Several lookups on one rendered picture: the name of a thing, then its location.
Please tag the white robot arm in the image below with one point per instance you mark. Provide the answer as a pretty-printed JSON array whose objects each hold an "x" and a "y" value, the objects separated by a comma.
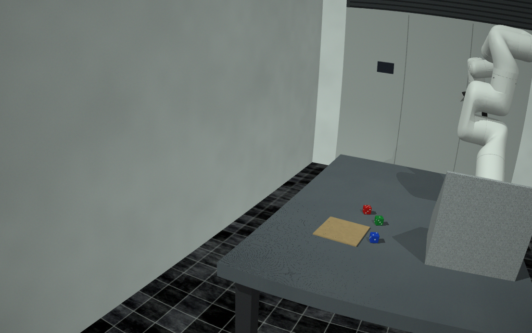
[{"x": 502, "y": 46}]

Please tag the green die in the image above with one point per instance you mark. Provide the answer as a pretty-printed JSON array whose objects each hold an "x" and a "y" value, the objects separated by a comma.
[{"x": 379, "y": 220}]

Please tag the tan flat mat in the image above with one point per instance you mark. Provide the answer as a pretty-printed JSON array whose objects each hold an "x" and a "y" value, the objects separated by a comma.
[{"x": 342, "y": 231}]

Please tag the blue die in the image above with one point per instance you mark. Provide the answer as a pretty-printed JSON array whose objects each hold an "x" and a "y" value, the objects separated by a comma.
[{"x": 374, "y": 237}]

